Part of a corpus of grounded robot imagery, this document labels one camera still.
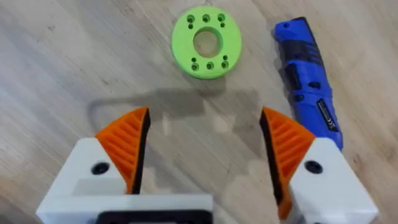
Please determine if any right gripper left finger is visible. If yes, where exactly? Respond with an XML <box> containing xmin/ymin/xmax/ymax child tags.
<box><xmin>49</xmin><ymin>106</ymin><xmax>152</xmax><ymax>197</ymax></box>

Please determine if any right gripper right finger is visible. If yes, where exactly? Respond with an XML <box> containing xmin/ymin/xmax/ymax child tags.
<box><xmin>259</xmin><ymin>106</ymin><xmax>380</xmax><ymax>224</ymax></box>

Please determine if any blue electric screwdriver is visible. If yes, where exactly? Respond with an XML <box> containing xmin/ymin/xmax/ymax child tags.
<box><xmin>272</xmin><ymin>16</ymin><xmax>345</xmax><ymax>152</ymax></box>

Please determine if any green disc with holes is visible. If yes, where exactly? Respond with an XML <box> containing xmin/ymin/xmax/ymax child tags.
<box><xmin>170</xmin><ymin>5</ymin><xmax>243</xmax><ymax>80</ymax></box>

